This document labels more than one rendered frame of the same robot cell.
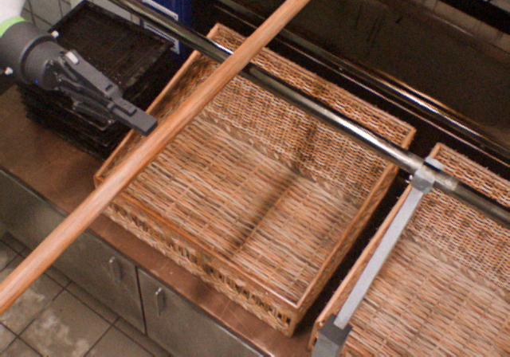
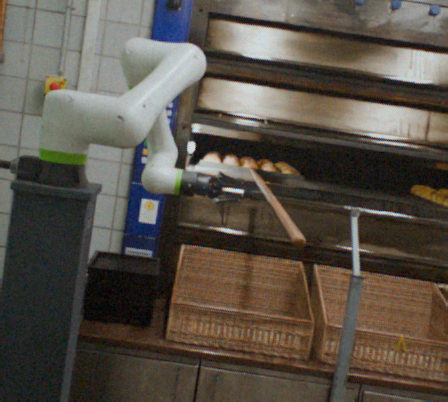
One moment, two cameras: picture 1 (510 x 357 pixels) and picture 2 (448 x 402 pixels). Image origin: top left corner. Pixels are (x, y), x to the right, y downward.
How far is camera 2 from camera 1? 191 cm
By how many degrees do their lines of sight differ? 55
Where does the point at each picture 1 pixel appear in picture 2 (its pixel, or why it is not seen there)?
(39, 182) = (117, 336)
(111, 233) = (180, 346)
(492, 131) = (337, 245)
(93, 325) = not seen: outside the picture
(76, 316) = not seen: outside the picture
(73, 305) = not seen: outside the picture
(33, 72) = (202, 182)
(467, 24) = (315, 195)
